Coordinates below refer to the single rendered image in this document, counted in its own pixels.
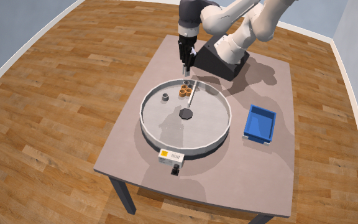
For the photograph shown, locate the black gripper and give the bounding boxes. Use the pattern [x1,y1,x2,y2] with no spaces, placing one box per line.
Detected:
[178,34,198,77]

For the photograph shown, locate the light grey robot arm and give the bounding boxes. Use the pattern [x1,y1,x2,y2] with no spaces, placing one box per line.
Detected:
[178,0,298,64]

